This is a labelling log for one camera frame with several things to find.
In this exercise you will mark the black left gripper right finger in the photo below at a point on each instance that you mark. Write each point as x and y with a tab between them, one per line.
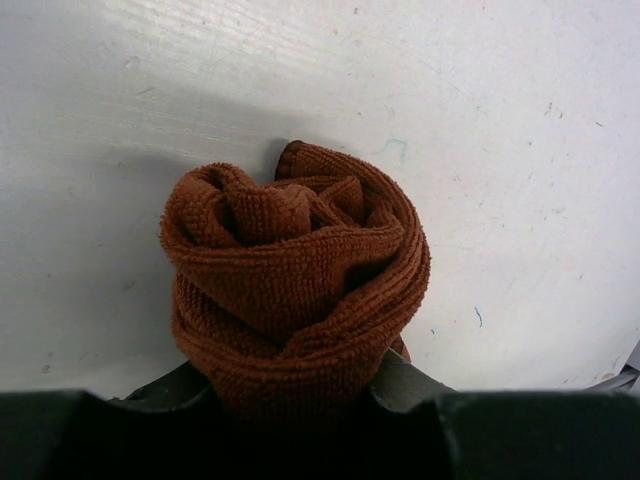
398	386

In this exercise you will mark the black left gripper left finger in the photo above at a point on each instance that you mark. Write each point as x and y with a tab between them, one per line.
184	390

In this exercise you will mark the brown towel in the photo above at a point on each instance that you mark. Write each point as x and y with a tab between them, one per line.
287	296

